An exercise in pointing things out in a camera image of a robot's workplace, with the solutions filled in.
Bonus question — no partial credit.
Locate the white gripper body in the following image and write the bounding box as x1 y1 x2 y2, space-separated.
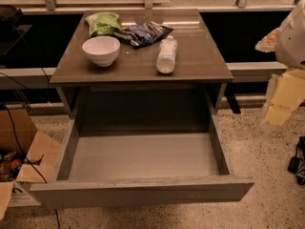
275 0 305 69

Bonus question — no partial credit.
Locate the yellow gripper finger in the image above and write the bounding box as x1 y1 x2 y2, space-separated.
260 69 305 132
255 28 279 52

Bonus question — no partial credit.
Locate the grey drawer cabinet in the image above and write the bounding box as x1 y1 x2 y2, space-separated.
51 10 233 135

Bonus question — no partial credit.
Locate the black cable on floor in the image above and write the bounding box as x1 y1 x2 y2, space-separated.
0 72 62 229

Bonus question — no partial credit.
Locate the white ceramic bowl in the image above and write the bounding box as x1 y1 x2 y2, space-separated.
82 36 120 67

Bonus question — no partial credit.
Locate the green snack bag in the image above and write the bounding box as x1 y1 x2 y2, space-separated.
85 12 121 37

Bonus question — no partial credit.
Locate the black power adapter with cable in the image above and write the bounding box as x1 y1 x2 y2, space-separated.
288 136 305 186

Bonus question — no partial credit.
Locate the open grey top drawer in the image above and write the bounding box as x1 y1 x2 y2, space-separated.
29 89 255 209

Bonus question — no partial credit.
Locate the open cardboard box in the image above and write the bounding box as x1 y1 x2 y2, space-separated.
0 109 61 219

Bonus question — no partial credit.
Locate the dark blue snack bag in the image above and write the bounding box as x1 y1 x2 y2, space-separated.
114 22 173 47

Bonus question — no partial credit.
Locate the clear plastic water bottle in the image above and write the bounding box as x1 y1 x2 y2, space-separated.
156 35 177 74

